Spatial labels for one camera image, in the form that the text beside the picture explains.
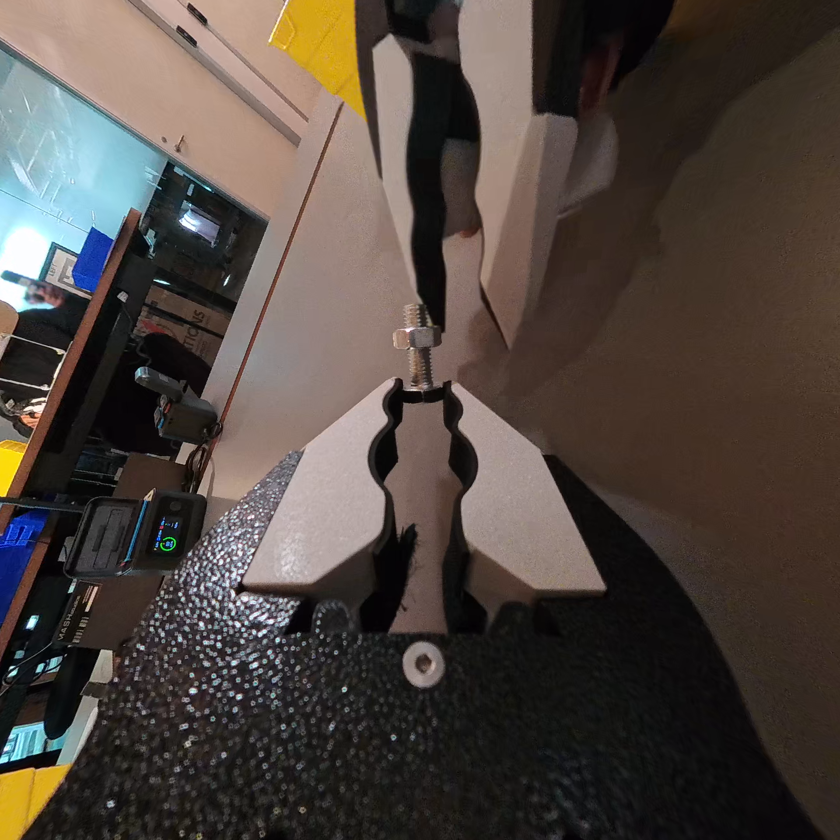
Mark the blue plastic bin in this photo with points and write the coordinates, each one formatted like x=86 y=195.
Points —
x=95 y=259

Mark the framed sign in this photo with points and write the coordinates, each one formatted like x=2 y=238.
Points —
x=60 y=262

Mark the black office chair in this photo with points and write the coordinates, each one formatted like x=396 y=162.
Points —
x=177 y=358

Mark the printed cardboard box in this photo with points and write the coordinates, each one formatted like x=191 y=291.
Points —
x=197 y=321

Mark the silver hex bolt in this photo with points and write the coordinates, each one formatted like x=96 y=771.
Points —
x=423 y=367

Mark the white door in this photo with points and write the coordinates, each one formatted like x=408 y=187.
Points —
x=164 y=98

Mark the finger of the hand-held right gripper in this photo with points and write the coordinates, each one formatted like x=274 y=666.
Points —
x=394 y=131
x=512 y=197

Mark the stack of blue bins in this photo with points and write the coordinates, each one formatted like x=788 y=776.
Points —
x=19 y=564

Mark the silver hex nut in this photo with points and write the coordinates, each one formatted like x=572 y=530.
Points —
x=417 y=338

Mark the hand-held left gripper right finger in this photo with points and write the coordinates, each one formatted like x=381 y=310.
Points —
x=525 y=518

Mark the grey blue handheld device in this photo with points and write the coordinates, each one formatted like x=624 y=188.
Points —
x=190 y=420

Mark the person's right hand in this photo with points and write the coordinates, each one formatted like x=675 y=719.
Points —
x=600 y=72

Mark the small yellow bin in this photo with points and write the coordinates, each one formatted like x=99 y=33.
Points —
x=12 y=469

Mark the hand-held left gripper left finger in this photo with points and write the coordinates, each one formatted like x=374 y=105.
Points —
x=315 y=512

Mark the black portable power station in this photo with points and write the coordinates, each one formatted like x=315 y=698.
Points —
x=105 y=531

